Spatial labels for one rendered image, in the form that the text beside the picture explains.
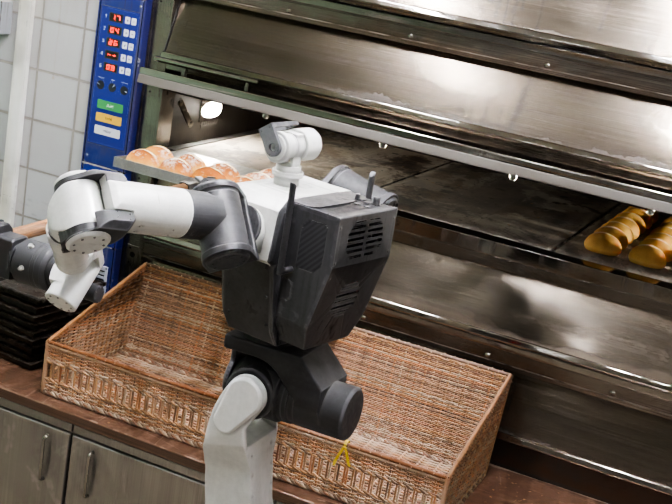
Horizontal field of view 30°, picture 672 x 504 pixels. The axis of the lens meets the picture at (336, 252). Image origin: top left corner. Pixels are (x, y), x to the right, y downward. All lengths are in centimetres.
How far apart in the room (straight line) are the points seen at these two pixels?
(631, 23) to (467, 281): 79
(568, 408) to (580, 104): 79
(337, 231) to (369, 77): 108
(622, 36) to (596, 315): 71
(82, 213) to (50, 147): 175
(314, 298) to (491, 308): 102
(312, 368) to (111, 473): 97
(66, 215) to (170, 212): 18
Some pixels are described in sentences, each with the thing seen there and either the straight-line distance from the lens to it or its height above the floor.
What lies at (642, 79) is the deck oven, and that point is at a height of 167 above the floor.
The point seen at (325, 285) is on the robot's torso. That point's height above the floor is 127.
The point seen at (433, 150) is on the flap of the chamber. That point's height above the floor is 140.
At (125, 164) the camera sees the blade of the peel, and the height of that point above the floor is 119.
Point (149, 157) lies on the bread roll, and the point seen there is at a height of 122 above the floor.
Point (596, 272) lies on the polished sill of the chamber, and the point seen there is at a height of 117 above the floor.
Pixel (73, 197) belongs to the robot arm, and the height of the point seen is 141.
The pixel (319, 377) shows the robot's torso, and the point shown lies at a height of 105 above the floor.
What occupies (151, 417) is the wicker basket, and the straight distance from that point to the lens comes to 329.
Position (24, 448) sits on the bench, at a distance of 349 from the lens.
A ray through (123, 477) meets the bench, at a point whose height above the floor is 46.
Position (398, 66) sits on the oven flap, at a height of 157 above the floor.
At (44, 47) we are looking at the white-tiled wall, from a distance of 390.
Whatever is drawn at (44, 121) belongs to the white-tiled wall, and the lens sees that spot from 392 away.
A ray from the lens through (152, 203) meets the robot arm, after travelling 221.
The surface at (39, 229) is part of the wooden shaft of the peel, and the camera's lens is 271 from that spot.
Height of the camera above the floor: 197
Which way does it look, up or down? 16 degrees down
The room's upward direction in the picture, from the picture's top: 10 degrees clockwise
